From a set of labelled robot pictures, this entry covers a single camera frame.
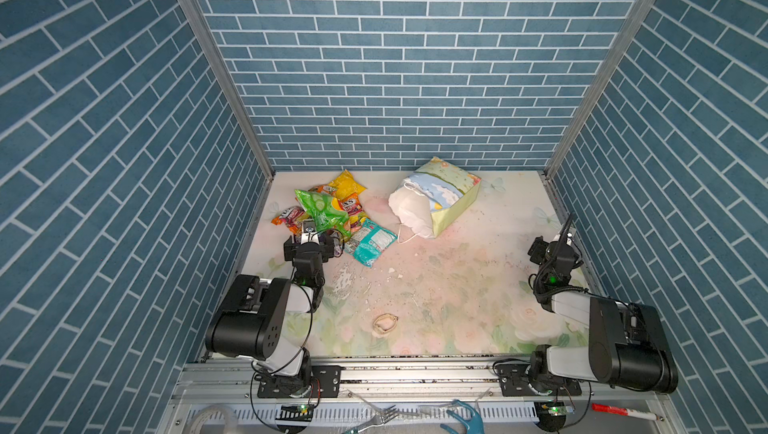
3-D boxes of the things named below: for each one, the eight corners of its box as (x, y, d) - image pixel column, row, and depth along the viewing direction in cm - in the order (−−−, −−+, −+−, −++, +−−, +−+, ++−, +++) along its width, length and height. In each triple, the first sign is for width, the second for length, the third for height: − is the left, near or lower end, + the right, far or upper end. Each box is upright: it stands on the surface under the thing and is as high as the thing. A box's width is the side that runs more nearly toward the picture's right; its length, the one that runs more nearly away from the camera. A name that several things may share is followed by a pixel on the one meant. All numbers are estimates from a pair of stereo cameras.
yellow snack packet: (342, 202, 113) (341, 197, 110) (326, 186, 118) (325, 180, 116) (363, 190, 117) (363, 185, 115) (347, 174, 122) (346, 169, 120)
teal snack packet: (343, 250, 100) (341, 244, 96) (367, 223, 107) (366, 216, 104) (372, 269, 95) (371, 263, 92) (395, 239, 102) (395, 233, 99)
